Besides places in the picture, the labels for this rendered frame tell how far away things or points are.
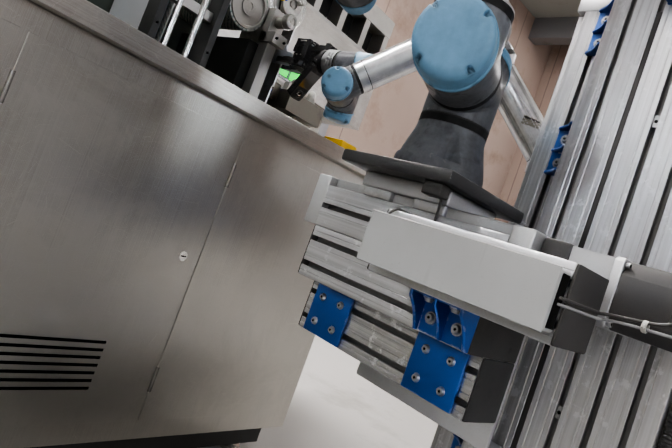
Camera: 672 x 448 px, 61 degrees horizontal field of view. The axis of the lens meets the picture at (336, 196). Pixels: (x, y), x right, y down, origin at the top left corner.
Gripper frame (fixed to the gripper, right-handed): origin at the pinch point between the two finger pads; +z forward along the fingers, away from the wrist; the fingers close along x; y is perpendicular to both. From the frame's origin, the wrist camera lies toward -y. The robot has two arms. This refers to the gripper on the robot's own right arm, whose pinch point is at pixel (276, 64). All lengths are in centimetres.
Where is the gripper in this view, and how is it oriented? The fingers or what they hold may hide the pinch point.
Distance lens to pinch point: 173.3
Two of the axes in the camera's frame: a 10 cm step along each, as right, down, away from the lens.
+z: -7.4, -2.3, 6.3
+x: -5.8, -2.6, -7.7
